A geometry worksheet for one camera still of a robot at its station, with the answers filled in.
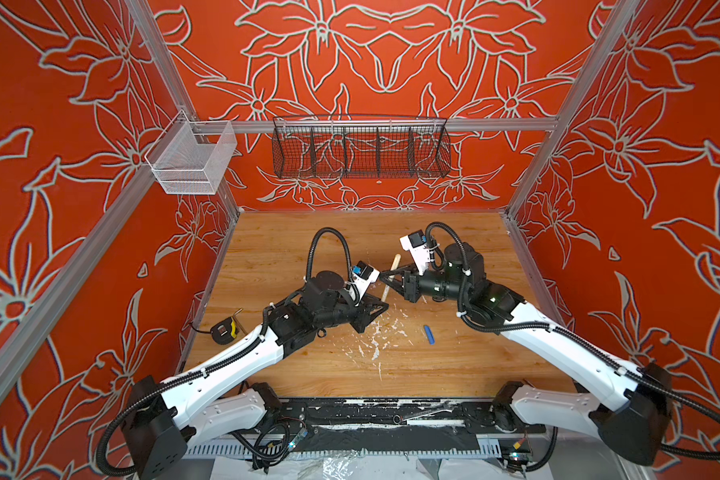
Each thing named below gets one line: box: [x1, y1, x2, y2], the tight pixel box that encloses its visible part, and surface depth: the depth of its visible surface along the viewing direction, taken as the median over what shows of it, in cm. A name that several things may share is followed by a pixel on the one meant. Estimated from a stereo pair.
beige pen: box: [381, 253, 401, 302], surface depth 66 cm
